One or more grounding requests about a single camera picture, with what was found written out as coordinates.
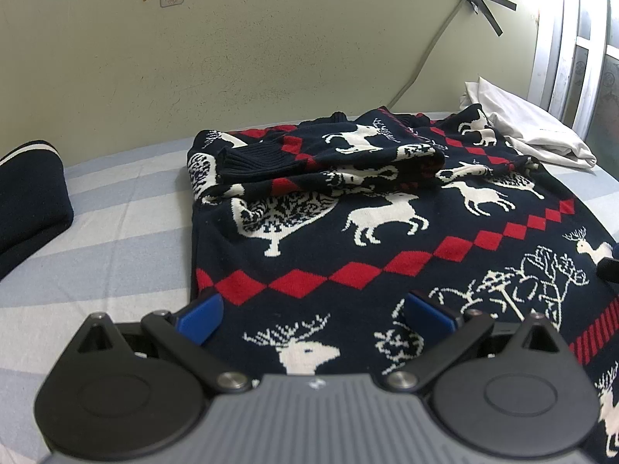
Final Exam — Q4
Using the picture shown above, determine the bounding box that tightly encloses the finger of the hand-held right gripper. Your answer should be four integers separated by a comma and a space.
596, 254, 619, 282

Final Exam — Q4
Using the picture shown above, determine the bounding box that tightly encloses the navy garment with white stripe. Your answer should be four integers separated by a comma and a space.
0, 140, 75, 282

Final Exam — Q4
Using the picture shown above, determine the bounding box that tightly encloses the white folded garment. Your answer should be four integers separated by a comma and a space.
459, 76, 598, 170

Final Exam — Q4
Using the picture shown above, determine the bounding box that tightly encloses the blue striped bed sheet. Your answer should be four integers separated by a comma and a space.
0, 115, 619, 464

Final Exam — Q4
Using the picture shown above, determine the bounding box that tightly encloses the grey power cable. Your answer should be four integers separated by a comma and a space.
390, 0, 480, 110

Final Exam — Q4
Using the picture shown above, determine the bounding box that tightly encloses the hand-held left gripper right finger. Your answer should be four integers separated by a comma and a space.
384, 291, 558, 393

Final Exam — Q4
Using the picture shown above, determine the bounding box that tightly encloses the navy reindeer knit sweater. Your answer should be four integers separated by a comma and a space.
186, 106, 619, 463

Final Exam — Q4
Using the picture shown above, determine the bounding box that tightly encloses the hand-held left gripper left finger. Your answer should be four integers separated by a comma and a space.
75, 291, 253, 393

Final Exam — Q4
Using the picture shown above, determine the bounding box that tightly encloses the white window frame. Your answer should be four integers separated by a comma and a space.
528, 0, 619, 155

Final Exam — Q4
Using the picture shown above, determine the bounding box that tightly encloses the flower patterned window glass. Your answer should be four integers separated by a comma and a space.
573, 7, 619, 155

